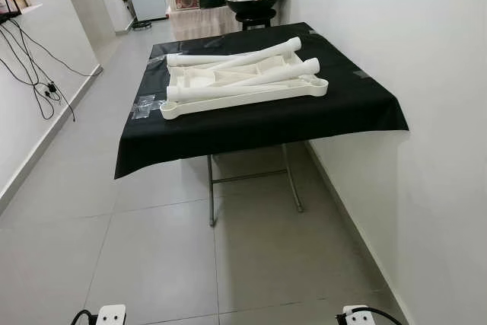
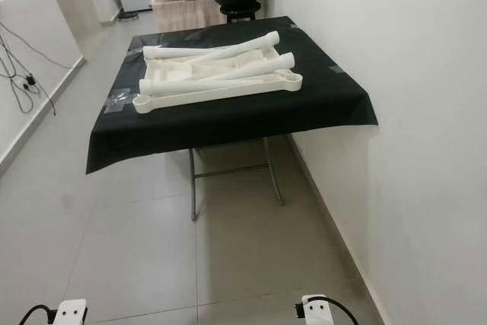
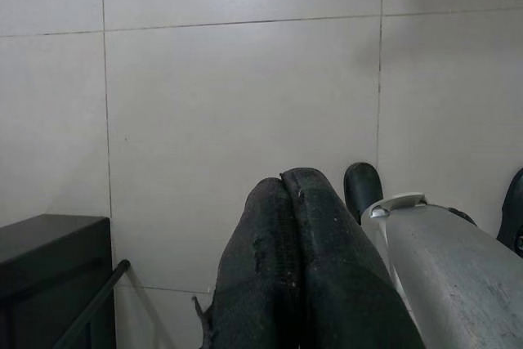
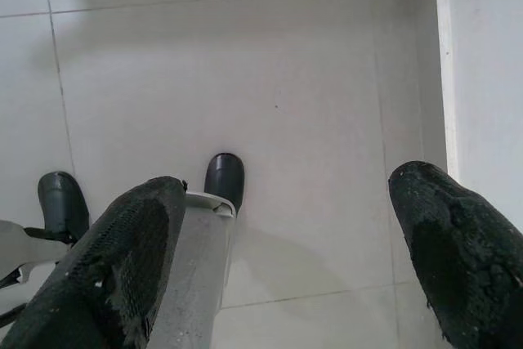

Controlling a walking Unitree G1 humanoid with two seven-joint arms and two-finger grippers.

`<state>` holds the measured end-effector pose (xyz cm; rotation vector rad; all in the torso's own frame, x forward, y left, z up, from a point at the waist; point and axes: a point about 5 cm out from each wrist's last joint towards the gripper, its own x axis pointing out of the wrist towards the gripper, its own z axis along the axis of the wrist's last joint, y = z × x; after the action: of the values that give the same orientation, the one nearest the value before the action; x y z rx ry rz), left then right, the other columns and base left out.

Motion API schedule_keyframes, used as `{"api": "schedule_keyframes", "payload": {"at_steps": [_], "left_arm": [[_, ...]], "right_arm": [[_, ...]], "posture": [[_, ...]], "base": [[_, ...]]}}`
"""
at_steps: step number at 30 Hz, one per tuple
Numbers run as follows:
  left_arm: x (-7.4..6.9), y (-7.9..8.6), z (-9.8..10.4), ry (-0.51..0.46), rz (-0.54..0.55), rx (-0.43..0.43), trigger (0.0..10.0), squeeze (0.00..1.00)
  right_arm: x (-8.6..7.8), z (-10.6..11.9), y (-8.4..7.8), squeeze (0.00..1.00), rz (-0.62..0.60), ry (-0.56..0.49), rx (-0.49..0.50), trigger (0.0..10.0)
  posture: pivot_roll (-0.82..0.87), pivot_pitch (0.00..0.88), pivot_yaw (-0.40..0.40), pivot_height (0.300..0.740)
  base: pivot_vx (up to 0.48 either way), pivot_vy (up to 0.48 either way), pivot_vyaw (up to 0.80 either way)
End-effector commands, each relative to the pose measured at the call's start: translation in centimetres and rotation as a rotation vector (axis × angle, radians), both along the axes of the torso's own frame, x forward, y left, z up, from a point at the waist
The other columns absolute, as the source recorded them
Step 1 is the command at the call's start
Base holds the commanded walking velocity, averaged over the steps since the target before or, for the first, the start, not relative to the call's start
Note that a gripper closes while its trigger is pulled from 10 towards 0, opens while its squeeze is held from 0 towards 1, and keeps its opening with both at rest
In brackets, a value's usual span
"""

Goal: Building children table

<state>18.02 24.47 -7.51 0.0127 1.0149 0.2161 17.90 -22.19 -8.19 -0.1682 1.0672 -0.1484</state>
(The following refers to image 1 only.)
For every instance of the beige cloth covered table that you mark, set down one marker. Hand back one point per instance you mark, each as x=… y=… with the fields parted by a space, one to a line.
x=202 y=22

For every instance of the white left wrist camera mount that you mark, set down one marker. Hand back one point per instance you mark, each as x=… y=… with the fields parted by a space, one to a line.
x=110 y=315

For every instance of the white plastic children table top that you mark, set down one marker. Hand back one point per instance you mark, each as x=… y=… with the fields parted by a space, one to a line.
x=243 y=99

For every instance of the black tablecloth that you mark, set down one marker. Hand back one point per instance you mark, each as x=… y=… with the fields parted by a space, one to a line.
x=251 y=135

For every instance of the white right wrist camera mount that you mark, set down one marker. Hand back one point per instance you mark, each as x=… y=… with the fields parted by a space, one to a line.
x=358 y=316

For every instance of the black power plug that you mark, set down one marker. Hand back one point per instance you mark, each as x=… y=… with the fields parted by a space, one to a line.
x=52 y=90

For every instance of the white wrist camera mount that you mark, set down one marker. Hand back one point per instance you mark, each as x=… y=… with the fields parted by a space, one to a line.
x=110 y=315
x=358 y=316

